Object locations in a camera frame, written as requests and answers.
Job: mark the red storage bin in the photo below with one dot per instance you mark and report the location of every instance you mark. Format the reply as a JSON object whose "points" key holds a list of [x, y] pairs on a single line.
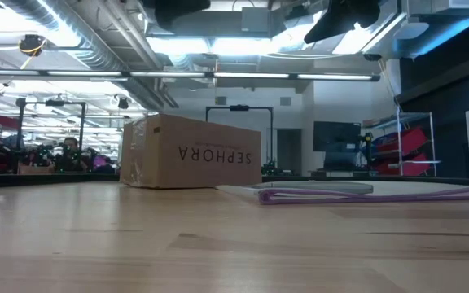
{"points": [[409, 167], [405, 140]]}

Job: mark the black table frame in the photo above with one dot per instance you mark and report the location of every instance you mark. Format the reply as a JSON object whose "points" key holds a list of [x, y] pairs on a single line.
{"points": [[35, 181]]}

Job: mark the black background robot arm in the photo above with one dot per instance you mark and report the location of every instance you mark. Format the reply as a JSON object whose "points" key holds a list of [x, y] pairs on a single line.
{"points": [[41, 156], [269, 168]]}

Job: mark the grey door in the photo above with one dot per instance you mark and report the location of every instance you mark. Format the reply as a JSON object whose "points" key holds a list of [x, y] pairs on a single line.
{"points": [[289, 150]]}

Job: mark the person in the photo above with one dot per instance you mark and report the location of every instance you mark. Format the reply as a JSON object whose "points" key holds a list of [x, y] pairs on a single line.
{"points": [[71, 156]]}

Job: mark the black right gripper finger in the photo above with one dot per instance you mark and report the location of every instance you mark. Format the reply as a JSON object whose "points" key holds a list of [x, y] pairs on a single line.
{"points": [[340, 20]]}

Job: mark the purple-edged mesh zip pouch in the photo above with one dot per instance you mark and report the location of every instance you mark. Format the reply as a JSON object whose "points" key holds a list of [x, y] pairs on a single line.
{"points": [[422, 189]]}

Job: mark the black ceiling camera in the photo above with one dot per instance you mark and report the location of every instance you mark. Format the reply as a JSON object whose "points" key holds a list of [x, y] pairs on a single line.
{"points": [[123, 103]]}

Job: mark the grey ceiling unit box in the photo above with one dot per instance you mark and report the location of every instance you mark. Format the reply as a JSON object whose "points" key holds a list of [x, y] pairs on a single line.
{"points": [[255, 19]]}

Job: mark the black device on stand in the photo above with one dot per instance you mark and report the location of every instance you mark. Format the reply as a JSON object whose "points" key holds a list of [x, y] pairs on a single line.
{"points": [[368, 146]]}

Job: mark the black gantry frame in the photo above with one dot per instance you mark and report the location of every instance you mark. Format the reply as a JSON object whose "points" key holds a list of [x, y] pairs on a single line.
{"points": [[19, 134], [238, 108]]}

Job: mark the small plain cardboard box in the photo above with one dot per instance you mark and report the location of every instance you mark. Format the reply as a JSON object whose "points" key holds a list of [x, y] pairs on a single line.
{"points": [[35, 169]]}

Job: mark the black computer monitor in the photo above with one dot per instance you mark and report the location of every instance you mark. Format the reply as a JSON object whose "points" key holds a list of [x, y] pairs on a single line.
{"points": [[336, 136]]}

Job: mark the brown Sephora cardboard box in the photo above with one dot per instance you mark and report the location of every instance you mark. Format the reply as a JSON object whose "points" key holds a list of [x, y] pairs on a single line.
{"points": [[202, 163]]}

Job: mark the black rolling monitor stand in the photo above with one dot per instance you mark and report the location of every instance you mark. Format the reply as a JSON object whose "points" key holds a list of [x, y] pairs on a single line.
{"points": [[340, 160]]}

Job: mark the grey wall vent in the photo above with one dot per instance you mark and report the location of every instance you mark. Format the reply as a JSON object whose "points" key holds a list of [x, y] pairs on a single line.
{"points": [[285, 101], [220, 100]]}

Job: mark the long ceiling light bar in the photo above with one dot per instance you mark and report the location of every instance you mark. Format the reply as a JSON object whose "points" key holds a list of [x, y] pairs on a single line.
{"points": [[251, 75]]}

